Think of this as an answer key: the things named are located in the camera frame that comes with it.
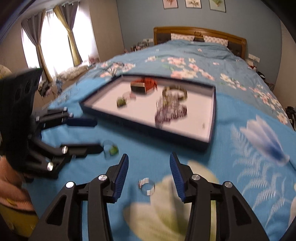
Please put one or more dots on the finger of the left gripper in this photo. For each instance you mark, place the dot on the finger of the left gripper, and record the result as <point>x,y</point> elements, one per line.
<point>86,122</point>
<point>81,150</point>

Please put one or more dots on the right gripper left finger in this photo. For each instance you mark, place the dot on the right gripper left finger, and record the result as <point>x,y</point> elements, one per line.
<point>62,220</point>

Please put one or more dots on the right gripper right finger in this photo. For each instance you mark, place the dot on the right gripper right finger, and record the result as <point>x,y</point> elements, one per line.
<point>235,219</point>

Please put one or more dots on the yellow trousers leg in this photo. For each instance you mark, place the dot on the yellow trousers leg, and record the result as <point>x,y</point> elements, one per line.
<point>21,222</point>

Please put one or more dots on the orange smart watch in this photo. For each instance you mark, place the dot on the orange smart watch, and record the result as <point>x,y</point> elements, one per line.
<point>143,85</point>

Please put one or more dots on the light blue floral blanket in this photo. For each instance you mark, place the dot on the light blue floral blanket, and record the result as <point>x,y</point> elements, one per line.
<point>250,148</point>

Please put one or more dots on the amber tortoise bangle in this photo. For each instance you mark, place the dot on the amber tortoise bangle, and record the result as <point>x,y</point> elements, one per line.
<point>175,91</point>

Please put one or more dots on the dark blue shallow tray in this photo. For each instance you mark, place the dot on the dark blue shallow tray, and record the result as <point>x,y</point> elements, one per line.
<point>188,123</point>

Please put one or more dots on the cluttered nightstand items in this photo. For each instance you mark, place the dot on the cluttered nightstand items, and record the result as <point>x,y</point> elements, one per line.
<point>145,43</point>

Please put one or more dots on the grey yellow curtain left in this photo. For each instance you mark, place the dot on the grey yellow curtain left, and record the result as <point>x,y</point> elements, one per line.
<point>33,28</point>

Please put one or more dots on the grey yellow curtain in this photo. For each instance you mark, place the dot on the grey yellow curtain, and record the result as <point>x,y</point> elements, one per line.
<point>66,14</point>
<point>33,28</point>

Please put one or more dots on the grey yellow curtain right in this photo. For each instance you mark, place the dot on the grey yellow curtain right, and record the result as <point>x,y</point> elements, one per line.
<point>66,14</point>

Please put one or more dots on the left floral pillow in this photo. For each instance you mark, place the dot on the left floral pillow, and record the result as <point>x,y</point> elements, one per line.
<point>182,37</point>

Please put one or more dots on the floral pillow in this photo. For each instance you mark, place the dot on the floral pillow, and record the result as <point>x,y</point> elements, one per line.
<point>182,37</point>
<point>210,39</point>

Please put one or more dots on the pile of dark clothes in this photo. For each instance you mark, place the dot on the pile of dark clothes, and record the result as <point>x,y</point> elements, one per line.
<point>291,114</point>

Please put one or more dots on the left framed flower picture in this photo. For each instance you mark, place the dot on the left framed flower picture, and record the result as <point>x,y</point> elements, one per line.
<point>170,4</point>

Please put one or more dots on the framed flower picture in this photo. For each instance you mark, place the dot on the framed flower picture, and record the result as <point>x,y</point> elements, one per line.
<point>193,4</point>
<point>217,5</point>
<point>170,4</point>

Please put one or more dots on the grey-blue floral duvet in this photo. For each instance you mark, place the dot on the grey-blue floral duvet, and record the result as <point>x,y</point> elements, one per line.
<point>208,63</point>

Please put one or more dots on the middle framed flower picture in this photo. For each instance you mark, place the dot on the middle framed flower picture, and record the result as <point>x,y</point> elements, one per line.
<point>193,4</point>

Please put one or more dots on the right floral pillow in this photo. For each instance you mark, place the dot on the right floral pillow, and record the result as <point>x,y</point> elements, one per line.
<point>210,39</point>

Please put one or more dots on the wooden headboard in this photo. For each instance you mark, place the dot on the wooden headboard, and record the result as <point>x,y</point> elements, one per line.
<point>237,45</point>

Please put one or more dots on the right framed flower picture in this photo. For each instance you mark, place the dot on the right framed flower picture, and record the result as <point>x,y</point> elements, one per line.
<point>217,5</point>

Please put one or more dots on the wall power socket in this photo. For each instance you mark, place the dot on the wall power socket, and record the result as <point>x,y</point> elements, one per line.
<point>254,58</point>

